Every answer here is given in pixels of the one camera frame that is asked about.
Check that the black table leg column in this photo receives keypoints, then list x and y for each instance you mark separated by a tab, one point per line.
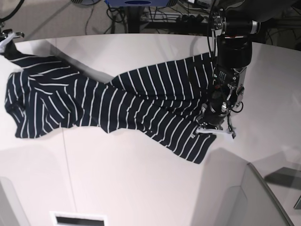
133	18

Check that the white framed table slot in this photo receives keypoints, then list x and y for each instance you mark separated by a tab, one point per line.
77	219

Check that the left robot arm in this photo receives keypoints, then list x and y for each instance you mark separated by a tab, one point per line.
232	25

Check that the navy white striped t-shirt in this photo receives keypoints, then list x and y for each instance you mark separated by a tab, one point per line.
163	101

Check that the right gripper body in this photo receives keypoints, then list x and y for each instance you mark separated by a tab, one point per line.
7	40

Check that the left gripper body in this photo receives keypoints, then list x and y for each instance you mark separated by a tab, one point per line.
215	119

